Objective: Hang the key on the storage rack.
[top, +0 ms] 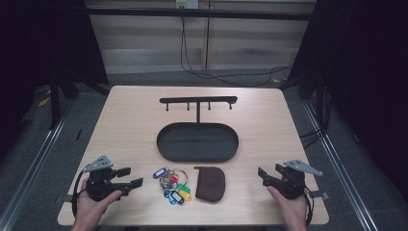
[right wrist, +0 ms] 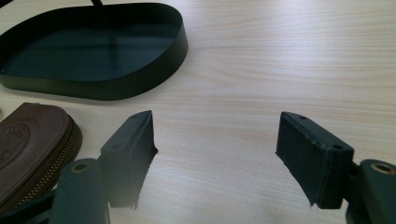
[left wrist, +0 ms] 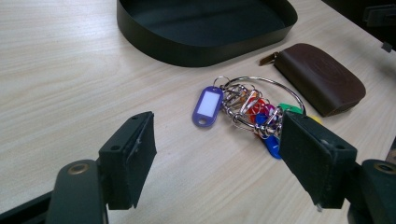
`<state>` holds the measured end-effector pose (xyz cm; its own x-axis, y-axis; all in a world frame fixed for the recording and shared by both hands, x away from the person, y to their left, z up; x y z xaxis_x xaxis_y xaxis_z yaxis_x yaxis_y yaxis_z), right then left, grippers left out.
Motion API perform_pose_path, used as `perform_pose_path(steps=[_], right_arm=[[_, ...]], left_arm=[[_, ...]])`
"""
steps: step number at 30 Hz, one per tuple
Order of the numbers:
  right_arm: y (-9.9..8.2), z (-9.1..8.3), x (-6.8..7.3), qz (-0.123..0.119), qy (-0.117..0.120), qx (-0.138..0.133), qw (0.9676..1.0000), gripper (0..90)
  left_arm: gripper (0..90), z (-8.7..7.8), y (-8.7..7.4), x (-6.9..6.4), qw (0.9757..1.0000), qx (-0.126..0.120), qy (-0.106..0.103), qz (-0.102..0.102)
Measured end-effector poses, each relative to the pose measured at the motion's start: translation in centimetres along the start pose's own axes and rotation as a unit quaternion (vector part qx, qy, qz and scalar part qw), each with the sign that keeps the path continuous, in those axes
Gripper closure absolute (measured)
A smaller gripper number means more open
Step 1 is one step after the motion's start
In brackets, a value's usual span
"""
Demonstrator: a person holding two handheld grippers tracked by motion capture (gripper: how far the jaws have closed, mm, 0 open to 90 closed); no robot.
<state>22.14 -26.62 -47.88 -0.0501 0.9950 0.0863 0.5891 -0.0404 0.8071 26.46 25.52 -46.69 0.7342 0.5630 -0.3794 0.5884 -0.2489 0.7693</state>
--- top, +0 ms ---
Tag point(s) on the yellow floor tape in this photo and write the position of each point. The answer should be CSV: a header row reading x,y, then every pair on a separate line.
x,y
44,101

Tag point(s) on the black curtain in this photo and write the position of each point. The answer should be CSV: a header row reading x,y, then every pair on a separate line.
x,y
38,45
369,64

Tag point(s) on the metal floor rail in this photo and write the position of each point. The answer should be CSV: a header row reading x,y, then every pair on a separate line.
x,y
29,174
343,174

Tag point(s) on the person's left hand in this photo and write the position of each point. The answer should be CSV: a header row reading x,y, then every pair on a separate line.
x,y
88,210

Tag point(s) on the brown zip pouch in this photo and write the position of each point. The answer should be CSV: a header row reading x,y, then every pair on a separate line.
x,y
210,185

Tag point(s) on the grey tape strip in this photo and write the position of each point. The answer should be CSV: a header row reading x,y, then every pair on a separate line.
x,y
319,194
64,198

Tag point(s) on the small black floor piece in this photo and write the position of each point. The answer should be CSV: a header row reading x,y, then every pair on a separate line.
x,y
79,134

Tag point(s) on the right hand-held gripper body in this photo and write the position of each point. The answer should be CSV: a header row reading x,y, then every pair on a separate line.
x,y
290,186

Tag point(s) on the black metal stand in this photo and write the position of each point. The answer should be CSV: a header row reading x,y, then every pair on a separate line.
x,y
320,102
55,102

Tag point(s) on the black key rack with tray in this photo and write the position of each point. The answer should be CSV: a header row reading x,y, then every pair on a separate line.
x,y
197,142

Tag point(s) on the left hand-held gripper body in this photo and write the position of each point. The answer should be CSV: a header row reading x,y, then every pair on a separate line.
x,y
100,187

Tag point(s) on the person's right hand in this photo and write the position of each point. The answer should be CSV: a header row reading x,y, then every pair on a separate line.
x,y
295,210

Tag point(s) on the white wall socket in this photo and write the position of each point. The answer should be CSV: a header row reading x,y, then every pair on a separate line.
x,y
187,3

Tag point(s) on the black horizontal bar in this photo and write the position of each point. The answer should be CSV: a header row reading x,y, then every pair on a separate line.
x,y
198,13

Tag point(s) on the bunch of keys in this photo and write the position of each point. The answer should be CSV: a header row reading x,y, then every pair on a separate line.
x,y
174,189

